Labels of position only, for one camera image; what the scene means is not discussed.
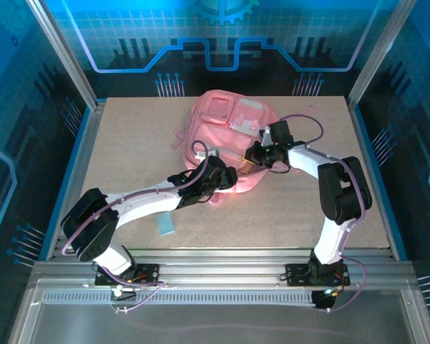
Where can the pink backpack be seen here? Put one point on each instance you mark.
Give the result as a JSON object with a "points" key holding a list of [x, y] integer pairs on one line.
{"points": [[215, 132]]}

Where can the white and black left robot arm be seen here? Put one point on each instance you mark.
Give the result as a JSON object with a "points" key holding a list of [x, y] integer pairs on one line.
{"points": [[150, 206]]}

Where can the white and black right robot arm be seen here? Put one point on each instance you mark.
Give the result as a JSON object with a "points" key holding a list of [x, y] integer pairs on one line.
{"points": [[304, 161]]}

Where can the grey metal tray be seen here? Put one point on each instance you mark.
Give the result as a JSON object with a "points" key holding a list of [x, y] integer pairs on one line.
{"points": [[218, 326]]}

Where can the small black right control board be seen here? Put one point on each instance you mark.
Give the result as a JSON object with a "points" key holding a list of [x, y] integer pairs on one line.
{"points": [[324, 299]]}

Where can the aluminium cross rail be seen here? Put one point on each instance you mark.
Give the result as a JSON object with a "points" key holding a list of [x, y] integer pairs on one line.
{"points": [[218, 267]]}

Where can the aluminium right side rail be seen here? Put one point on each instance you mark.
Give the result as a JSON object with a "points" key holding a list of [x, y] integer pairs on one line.
{"points": [[357, 122]]}

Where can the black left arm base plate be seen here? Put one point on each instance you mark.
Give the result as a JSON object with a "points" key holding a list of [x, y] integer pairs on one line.
{"points": [[147, 274]]}

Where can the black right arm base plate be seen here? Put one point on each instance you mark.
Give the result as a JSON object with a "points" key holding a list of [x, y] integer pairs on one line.
{"points": [[297, 274]]}

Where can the aluminium left side rail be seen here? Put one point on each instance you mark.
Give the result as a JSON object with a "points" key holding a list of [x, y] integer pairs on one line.
{"points": [[79, 179]]}

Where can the aluminium right frame post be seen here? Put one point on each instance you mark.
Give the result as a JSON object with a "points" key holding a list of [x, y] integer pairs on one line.
{"points": [[376, 57]]}

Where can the aluminium frame post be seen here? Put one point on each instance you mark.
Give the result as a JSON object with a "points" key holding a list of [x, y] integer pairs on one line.
{"points": [[376, 57], [62, 53]]}

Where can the aluminium left frame post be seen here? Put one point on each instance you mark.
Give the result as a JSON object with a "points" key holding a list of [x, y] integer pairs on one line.
{"points": [[62, 53]]}

